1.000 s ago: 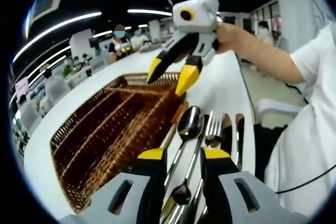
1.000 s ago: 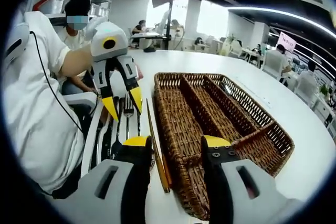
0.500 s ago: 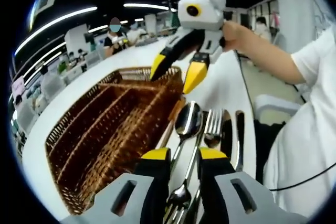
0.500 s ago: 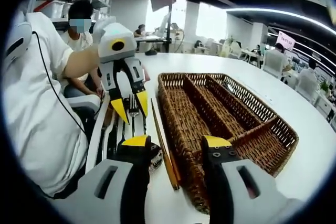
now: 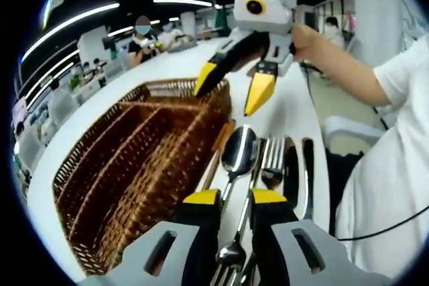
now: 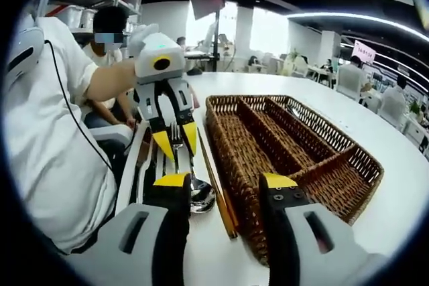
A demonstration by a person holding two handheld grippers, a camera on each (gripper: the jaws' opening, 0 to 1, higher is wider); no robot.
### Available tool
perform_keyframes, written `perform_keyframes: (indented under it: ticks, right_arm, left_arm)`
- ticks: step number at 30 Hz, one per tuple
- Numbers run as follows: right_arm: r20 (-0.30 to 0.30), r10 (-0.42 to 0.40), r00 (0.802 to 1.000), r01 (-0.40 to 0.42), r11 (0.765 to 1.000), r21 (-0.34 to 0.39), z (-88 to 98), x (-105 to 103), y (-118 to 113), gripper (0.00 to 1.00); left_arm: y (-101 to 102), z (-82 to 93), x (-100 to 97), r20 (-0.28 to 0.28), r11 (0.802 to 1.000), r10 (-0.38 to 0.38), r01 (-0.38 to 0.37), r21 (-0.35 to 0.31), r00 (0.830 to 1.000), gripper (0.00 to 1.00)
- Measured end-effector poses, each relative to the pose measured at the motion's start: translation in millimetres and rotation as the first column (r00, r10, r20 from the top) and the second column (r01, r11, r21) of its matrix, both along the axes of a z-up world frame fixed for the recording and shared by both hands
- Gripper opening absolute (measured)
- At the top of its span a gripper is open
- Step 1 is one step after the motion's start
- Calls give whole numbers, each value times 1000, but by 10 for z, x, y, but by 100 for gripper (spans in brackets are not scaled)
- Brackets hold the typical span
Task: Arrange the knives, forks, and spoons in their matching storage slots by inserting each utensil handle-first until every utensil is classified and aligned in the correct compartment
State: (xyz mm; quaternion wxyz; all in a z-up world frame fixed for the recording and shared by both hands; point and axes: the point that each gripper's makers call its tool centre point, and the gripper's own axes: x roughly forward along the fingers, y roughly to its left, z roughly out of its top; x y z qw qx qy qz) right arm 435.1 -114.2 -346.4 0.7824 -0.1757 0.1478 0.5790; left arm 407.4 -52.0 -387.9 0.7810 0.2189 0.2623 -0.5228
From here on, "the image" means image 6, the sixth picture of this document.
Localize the silver metal fork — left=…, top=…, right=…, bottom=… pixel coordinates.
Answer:
left=162, top=151, right=177, bottom=180
left=169, top=121, right=188, bottom=175

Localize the curved ceiling light strip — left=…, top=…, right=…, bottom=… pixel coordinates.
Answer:
left=287, top=11, right=429, bottom=38

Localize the person in white shirt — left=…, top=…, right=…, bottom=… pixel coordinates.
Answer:
left=5, top=16, right=118, bottom=255

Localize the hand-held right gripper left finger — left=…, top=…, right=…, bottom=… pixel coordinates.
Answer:
left=65, top=171, right=192, bottom=286

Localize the white chest device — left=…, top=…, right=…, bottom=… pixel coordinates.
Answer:
left=6, top=26, right=46, bottom=82

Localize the pink hanging sign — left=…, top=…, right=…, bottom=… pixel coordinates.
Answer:
left=351, top=40, right=376, bottom=66

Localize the white office chair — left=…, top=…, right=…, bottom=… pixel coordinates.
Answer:
left=83, top=121, right=135, bottom=153

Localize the green potted plant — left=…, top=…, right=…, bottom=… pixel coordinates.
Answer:
left=408, top=100, right=424, bottom=119

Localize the black monitor stand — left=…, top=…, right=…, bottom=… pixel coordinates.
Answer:
left=214, top=11, right=223, bottom=72

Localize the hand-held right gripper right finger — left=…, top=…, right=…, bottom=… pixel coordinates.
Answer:
left=257, top=171, right=379, bottom=286

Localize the black chest device cable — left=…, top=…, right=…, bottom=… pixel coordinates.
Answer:
left=44, top=40, right=115, bottom=171

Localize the silver metal knife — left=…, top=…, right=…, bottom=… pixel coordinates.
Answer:
left=133, top=128, right=154, bottom=205
left=150, top=138, right=165, bottom=186

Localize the brown wicker storage slots basket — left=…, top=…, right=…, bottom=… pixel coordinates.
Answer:
left=204, top=94, right=385, bottom=267

